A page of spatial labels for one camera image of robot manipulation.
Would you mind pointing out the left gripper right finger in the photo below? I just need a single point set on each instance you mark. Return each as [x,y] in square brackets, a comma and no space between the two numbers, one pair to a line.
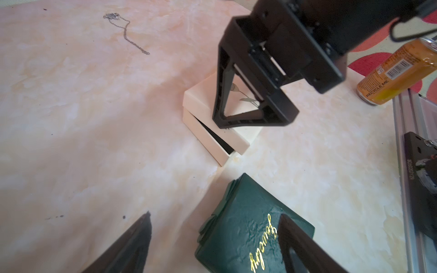
[301,253]

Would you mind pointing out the cream lift-off box lid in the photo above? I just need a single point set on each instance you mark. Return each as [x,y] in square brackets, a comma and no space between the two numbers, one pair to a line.
[199,100]

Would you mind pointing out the green jewelry box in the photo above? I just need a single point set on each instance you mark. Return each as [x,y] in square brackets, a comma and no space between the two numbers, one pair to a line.
[241,236]

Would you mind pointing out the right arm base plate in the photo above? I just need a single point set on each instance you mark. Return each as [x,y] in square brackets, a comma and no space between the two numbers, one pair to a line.
[421,163]

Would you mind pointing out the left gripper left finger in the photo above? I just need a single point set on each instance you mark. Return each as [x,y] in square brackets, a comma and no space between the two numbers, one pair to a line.
[128,254]

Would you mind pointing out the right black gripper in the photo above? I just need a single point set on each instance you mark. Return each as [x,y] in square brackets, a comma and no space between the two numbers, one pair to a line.
[280,42]

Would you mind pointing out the orange soda can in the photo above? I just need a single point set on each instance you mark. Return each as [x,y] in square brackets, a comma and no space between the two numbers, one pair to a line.
[408,65]

